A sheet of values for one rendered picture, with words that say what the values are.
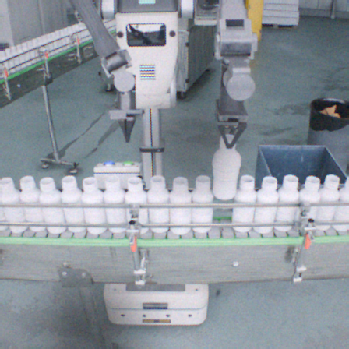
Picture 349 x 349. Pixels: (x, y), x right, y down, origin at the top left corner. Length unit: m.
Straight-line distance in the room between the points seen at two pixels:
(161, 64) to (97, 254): 0.74
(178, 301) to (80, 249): 0.87
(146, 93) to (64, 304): 1.31
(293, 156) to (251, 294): 0.90
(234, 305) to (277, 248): 1.11
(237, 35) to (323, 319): 1.73
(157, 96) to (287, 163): 0.66
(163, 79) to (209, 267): 0.73
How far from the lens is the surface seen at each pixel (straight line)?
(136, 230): 0.91
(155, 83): 1.43
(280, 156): 1.66
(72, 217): 1.03
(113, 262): 1.09
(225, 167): 0.89
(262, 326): 2.08
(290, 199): 1.00
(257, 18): 8.49
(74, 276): 1.15
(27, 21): 7.10
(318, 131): 3.02
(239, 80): 0.74
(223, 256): 1.06
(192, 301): 1.84
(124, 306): 1.88
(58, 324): 2.14
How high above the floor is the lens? 1.69
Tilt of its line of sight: 33 degrees down
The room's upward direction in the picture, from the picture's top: straight up
